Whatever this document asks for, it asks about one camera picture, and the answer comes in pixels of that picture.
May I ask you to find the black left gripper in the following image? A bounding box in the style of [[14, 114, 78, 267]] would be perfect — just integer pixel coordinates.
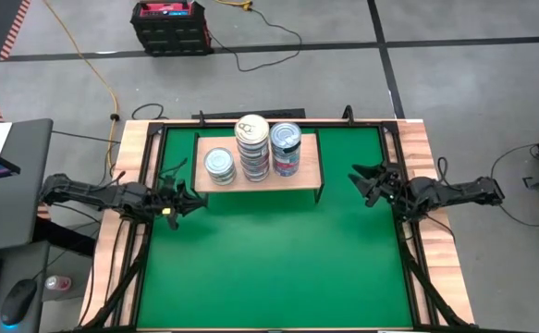
[[151, 180, 209, 218]]

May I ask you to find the teal Trader Joe's tuna can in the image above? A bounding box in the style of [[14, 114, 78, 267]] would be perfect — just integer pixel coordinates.
[[269, 121, 303, 156]]

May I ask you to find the grey desk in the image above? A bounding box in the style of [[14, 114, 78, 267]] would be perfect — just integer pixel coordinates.
[[0, 117, 55, 254]]

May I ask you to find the long black floor cable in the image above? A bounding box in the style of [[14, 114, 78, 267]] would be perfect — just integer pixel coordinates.
[[488, 142, 539, 228]]

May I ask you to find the green table mat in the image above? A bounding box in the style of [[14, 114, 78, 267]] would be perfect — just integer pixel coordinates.
[[136, 125, 414, 330]]

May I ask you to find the long black bar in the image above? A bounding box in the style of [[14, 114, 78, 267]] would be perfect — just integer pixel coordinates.
[[190, 107, 307, 121]]

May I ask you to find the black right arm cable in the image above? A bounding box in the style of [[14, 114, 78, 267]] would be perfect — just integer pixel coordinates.
[[436, 156, 451, 186]]

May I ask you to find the yellow extension cable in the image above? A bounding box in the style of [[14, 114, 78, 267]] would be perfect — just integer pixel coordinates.
[[41, 0, 122, 179]]

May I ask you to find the black computer mouse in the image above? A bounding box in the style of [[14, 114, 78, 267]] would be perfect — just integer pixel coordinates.
[[0, 277, 40, 327]]

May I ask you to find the silver lidded tuna can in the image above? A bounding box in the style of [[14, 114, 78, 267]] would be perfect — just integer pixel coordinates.
[[203, 146, 236, 175]]

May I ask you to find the black red power station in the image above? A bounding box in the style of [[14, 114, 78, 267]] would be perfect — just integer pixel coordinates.
[[129, 0, 214, 58]]

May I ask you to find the small clear bottle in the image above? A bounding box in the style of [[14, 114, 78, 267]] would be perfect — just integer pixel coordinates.
[[43, 274, 73, 292]]

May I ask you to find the black table frame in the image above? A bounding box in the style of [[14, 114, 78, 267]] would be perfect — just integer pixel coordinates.
[[77, 105, 477, 333]]

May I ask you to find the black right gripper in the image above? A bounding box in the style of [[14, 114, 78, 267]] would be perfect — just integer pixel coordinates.
[[347, 162, 412, 210]]

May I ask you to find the yellow cable plug end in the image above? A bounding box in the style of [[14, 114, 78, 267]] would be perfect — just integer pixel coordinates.
[[214, 0, 255, 12]]

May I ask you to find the black floor cable loop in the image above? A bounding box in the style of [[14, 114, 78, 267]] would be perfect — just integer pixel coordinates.
[[130, 102, 167, 122]]

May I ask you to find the grey keyboard shelf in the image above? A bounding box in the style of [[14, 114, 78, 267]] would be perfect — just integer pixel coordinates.
[[0, 240, 52, 333]]

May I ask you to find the black power station cable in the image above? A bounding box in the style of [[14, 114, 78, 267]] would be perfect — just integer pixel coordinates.
[[207, 5, 304, 74]]

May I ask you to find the wooden shelf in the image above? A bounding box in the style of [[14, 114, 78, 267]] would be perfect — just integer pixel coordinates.
[[190, 129, 325, 207]]

